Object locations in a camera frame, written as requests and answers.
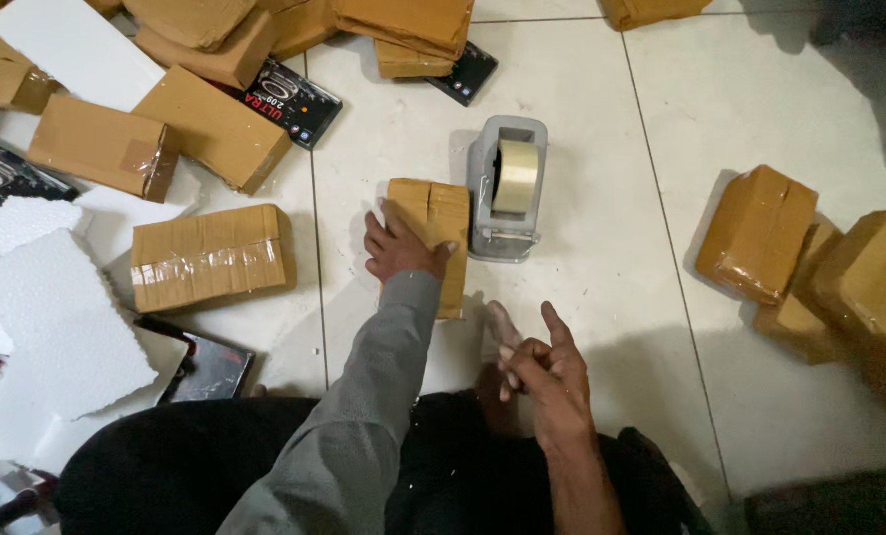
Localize person's right hand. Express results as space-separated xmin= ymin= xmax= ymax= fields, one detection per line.
xmin=498 ymin=300 xmax=594 ymax=448

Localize person's left hand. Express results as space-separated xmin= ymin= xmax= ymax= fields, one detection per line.
xmin=363 ymin=198 xmax=459 ymax=283

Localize brown taped parcel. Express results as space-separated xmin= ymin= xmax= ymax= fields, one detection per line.
xmin=813 ymin=209 xmax=886 ymax=340
xmin=752 ymin=221 xmax=846 ymax=366
xmin=599 ymin=0 xmax=713 ymax=33
xmin=129 ymin=204 xmax=296 ymax=315
xmin=694 ymin=164 xmax=820 ymax=306
xmin=380 ymin=177 xmax=472 ymax=321

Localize person's bare foot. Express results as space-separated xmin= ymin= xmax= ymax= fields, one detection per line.
xmin=475 ymin=299 xmax=527 ymax=441

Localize grey tape dispenser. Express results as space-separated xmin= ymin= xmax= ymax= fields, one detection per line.
xmin=466 ymin=114 xmax=549 ymax=264

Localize clear packing tape roll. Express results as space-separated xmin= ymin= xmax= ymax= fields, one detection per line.
xmin=490 ymin=138 xmax=541 ymax=217

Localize heap of brown cardboard boxes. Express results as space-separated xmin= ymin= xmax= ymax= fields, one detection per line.
xmin=0 ymin=0 xmax=476 ymax=204

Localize person's black trousers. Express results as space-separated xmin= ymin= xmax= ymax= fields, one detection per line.
xmin=51 ymin=386 xmax=715 ymax=535

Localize large broken white foam sheet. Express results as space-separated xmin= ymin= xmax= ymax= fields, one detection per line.
xmin=0 ymin=228 xmax=159 ymax=422

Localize small broken white foam piece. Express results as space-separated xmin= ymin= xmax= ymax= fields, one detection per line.
xmin=0 ymin=195 xmax=85 ymax=259

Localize smooth white foam sheet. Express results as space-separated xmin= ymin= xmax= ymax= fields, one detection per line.
xmin=0 ymin=0 xmax=167 ymax=114

